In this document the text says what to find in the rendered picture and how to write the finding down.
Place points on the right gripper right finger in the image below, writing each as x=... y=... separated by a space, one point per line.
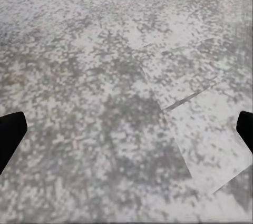
x=245 y=128

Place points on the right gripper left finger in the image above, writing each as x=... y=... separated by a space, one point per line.
x=12 y=129

